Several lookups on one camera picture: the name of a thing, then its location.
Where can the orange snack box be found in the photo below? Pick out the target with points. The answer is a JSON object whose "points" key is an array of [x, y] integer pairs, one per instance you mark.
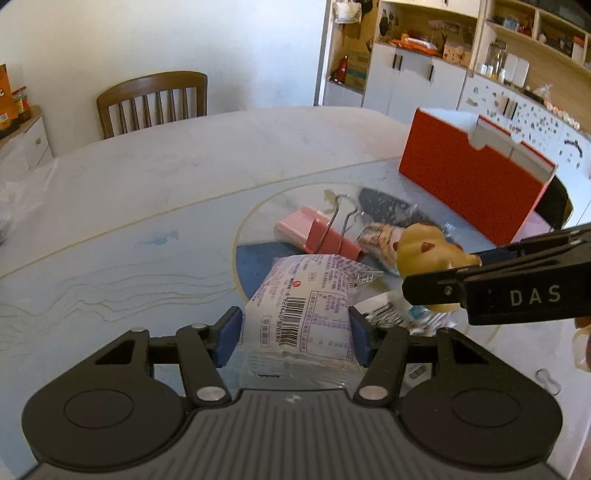
{"points": [[5, 101]]}

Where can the white countertop appliance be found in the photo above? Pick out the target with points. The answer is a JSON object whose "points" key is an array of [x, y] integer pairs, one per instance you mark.
{"points": [[516, 69]]}

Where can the dark speckled pouch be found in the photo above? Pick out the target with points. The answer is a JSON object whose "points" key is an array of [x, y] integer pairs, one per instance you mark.
{"points": [[383, 203]]}

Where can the wooden wall shelf unit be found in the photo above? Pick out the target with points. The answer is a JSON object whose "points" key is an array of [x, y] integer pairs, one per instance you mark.
{"points": [[554, 69]]}

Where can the white sticker-covered cabinet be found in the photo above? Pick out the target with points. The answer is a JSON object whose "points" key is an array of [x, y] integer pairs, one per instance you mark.
{"points": [[531, 115]]}

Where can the white tote bag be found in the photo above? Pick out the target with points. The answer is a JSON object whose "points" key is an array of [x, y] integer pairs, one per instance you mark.
{"points": [[346, 11]]}

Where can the orange packet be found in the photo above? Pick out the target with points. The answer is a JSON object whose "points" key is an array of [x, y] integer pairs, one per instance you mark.
{"points": [[413, 45]]}

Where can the brown patterned snack packet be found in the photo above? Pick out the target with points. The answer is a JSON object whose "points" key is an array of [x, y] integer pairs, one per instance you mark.
{"points": [[376, 242]]}

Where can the person's right hand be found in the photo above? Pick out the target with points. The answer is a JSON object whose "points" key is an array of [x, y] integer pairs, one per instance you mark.
{"points": [[582, 344]]}

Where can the brown wooden chair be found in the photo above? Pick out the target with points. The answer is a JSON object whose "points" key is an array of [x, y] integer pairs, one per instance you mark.
{"points": [[152, 85]]}

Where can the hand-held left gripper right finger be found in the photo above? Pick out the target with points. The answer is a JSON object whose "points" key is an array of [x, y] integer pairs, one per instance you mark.
{"points": [[358, 333]]}

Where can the white marble desktop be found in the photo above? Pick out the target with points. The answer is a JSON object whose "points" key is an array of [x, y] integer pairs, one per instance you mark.
{"points": [[138, 184]]}

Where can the white purple snack packet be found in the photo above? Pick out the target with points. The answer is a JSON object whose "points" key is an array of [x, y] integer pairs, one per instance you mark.
{"points": [[304, 314]]}

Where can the red binder clip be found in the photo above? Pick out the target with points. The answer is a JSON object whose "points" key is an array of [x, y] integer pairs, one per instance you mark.
{"points": [[323, 241]]}

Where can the glass storage jar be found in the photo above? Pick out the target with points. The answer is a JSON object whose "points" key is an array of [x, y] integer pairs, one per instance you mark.
{"points": [[495, 57]]}

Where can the white floor cabinet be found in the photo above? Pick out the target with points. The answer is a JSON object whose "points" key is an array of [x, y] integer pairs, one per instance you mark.
{"points": [[411, 83]]}

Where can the dark chair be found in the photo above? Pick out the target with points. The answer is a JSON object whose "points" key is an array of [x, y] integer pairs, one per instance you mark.
{"points": [[556, 203]]}

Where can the yellow bear toy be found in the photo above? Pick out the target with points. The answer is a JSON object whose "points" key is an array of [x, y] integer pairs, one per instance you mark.
{"points": [[420, 249]]}

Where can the small white drawer cabinet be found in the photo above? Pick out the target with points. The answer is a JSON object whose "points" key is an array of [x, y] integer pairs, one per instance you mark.
{"points": [[32, 143]]}

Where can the white barcode packet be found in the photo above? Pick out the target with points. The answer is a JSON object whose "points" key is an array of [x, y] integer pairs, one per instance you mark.
{"points": [[383, 309]]}

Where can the clear plastic wrapper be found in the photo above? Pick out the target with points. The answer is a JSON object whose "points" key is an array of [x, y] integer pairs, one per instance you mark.
{"points": [[431, 321]]}

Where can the red fire extinguisher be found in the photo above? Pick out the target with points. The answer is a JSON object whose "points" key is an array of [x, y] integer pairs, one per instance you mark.
{"points": [[341, 70]]}

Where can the red cardboard box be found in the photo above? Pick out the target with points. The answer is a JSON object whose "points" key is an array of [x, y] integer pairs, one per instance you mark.
{"points": [[452, 170]]}

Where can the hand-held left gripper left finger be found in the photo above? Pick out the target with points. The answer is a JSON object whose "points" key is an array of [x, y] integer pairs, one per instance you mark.
{"points": [[231, 333]]}

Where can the brown sauce jar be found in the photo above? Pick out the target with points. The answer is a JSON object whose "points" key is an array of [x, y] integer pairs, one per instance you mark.
{"points": [[22, 105]]}

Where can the blue speckled round base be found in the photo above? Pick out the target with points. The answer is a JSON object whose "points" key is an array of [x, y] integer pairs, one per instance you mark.
{"points": [[256, 267]]}

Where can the brown cardboard box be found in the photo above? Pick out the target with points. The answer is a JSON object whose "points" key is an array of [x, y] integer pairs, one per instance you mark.
{"points": [[358, 69]]}

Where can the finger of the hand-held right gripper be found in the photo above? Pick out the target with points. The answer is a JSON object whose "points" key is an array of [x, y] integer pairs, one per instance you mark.
{"points": [[429, 288], [531, 247]]}

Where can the dark blue speckled plate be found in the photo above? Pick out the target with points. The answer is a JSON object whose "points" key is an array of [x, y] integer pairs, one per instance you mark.
{"points": [[286, 198]]}

